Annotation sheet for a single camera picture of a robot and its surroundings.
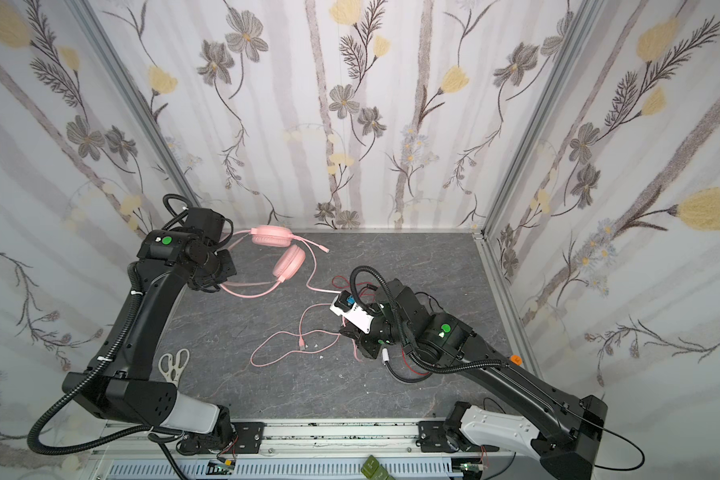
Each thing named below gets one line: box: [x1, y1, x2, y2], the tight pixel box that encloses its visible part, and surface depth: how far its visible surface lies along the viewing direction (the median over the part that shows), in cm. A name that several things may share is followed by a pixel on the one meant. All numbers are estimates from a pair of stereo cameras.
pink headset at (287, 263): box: [220, 226, 330, 298], surface depth 76 cm
